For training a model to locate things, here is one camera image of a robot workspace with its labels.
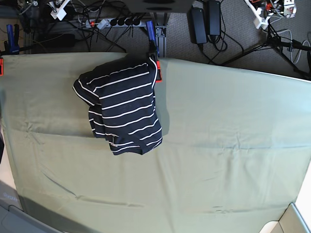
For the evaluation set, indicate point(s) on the navy white striped T-shirt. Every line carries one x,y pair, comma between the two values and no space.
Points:
122,103

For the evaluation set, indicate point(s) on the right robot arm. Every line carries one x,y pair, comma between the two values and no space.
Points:
28,4

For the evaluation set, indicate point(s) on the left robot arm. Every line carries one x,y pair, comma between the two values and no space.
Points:
273,8

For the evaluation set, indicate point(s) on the green table cloth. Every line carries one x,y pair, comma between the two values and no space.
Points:
235,151

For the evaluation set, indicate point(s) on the black power adapter brick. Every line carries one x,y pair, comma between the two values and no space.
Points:
196,22

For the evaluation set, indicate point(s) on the grey power strip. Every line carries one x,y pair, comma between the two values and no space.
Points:
122,22

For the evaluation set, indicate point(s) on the black tripod stand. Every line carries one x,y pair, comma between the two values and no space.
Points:
274,41

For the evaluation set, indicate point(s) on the blue clamp at left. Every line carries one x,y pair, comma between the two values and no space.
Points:
11,45

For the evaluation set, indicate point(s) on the aluminium frame rail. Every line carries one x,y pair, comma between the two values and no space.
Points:
160,21

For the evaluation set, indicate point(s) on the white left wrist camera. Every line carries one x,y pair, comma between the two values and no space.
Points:
261,19

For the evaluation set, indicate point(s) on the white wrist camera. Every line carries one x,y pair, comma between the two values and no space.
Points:
261,19
58,8

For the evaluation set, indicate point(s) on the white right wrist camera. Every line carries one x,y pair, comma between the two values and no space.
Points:
58,8

